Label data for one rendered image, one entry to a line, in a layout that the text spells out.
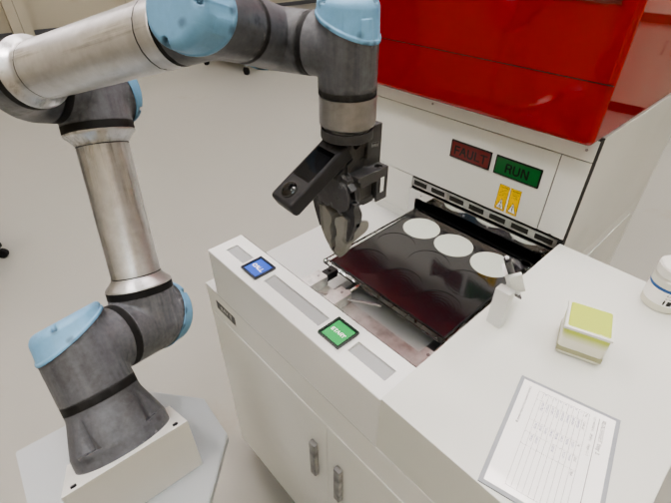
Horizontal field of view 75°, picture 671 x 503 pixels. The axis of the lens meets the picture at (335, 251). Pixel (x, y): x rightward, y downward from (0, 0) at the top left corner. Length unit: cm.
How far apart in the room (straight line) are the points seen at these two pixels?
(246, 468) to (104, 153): 127
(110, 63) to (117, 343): 43
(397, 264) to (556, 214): 38
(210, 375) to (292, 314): 121
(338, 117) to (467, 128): 66
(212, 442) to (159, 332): 22
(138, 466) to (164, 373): 134
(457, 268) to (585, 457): 51
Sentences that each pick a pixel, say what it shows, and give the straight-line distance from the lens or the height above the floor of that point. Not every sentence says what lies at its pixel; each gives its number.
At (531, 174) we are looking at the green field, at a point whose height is 111.
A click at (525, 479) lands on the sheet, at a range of 72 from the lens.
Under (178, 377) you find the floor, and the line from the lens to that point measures 208.
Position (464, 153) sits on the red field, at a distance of 120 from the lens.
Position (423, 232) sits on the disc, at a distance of 122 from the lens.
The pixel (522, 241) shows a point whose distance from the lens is 119.
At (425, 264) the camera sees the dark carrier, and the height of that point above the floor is 90.
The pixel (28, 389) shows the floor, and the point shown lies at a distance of 233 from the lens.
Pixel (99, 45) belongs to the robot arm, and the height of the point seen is 147.
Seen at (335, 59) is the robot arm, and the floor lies 145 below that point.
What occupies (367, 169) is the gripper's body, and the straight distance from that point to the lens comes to 63.
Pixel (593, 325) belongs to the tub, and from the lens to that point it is 86.
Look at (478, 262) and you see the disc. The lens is 114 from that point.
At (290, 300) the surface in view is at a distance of 90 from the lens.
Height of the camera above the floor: 157
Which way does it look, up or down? 37 degrees down
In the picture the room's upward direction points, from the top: straight up
